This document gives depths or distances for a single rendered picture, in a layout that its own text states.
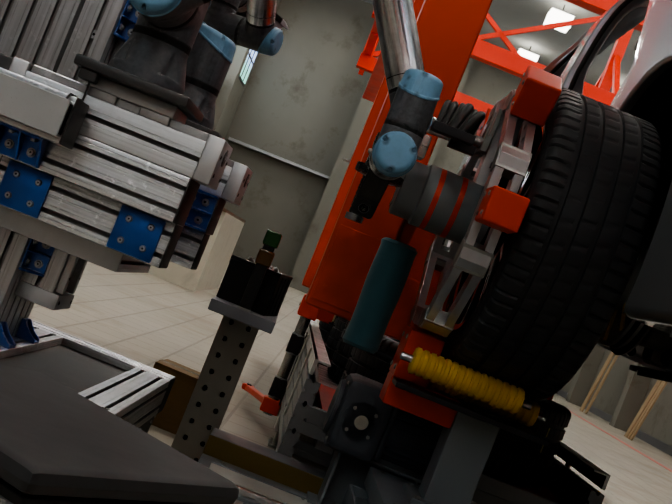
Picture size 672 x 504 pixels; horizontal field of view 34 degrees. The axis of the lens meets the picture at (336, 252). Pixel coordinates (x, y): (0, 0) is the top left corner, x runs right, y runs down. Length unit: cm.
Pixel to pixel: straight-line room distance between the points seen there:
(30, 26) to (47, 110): 40
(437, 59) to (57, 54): 101
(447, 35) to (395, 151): 101
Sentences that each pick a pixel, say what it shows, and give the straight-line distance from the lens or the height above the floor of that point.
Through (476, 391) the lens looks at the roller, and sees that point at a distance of 234.
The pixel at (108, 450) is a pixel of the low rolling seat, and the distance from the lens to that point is 129.
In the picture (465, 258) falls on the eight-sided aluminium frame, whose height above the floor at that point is 74.
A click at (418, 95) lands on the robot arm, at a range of 196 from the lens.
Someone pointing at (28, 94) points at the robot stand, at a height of 71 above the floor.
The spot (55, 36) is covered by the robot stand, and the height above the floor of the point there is 86.
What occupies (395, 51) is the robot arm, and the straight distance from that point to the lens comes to 211.
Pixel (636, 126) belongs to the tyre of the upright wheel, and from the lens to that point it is 238.
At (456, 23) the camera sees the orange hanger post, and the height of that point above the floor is 133.
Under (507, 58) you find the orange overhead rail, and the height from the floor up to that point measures 333.
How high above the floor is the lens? 62
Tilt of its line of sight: 1 degrees up
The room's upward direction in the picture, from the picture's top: 22 degrees clockwise
